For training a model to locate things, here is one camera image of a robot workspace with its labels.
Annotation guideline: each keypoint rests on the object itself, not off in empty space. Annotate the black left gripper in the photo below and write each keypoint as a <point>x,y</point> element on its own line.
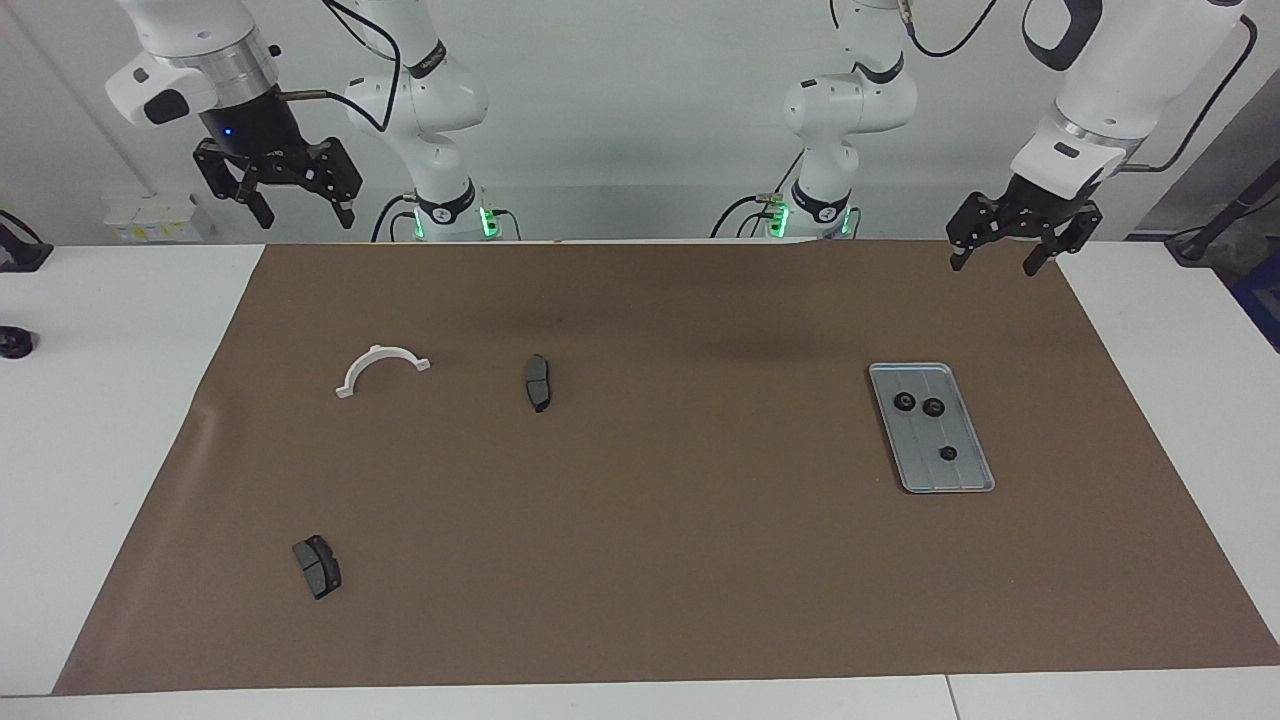
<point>1040,212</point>

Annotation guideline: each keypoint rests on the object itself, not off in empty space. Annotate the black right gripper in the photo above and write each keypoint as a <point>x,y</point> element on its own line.
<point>255,135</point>

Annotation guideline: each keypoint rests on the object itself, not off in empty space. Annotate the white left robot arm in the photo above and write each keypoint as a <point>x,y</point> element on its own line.
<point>850,100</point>

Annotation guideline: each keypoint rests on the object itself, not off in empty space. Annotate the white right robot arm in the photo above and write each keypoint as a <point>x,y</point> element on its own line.
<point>420,100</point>

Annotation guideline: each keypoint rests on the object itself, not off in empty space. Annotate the silver metal tray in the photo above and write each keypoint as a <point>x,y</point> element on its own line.
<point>925,445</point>

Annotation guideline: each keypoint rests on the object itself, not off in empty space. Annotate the blue box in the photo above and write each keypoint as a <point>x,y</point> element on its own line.
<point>1262,300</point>

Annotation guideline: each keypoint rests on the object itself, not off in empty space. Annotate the black round knob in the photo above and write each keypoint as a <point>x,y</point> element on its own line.
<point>15,343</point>

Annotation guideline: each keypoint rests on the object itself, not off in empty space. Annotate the long grey brake pad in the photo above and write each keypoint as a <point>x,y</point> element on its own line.
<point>538,382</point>

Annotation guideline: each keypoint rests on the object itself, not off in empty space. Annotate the short grey brake pad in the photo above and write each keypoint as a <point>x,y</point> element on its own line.
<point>318,568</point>

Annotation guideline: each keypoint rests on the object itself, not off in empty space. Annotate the brown table mat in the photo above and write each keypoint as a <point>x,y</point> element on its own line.
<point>640,560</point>

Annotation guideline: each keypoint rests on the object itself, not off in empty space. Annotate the white wall socket box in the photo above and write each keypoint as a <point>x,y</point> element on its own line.
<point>150,215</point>

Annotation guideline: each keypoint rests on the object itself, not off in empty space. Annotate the white curved plastic bracket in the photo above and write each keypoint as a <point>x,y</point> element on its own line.
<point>380,353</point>

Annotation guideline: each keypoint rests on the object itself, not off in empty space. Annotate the black clamp mount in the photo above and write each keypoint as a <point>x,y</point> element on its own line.
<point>20,255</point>

